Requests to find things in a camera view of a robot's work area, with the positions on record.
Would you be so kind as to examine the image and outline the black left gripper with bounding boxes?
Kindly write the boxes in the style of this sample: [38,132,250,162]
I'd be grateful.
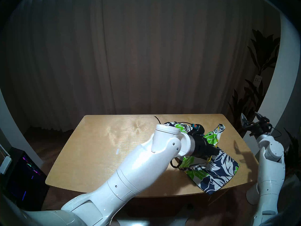
[193,134,221,158]

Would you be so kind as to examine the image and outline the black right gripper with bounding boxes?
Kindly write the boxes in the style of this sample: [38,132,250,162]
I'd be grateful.
[240,112,272,137]

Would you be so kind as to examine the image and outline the floral print shorts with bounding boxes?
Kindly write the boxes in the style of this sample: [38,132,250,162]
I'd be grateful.
[154,116,240,196]

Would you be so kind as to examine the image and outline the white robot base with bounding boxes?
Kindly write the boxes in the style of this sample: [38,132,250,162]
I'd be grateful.
[116,218,188,226]

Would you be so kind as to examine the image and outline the white curved arch pillar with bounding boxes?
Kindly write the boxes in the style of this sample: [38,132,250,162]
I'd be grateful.
[0,88,44,168]
[243,12,301,162]

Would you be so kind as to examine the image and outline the white round plant pot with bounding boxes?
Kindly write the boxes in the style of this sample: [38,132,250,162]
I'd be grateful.
[246,182,259,205]

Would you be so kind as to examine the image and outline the tall dark leafy plant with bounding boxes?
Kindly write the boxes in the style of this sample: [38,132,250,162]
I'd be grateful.
[227,29,281,134]

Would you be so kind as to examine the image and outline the brown pleated curtain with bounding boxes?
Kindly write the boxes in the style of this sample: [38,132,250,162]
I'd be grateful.
[7,0,280,134]

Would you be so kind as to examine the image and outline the black computer tower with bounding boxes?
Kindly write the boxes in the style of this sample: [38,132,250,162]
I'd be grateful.
[5,147,50,213]

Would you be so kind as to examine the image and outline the small white box device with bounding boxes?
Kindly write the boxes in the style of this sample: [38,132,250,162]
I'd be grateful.
[0,156,12,174]

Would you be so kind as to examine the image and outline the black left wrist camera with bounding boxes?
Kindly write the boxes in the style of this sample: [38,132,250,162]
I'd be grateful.
[190,123,205,135]

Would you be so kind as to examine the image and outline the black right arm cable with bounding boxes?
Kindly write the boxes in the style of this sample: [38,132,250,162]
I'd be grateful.
[269,125,282,139]

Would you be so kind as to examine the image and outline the black left wrist cable loop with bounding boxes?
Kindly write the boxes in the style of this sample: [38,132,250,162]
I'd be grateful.
[170,157,182,169]

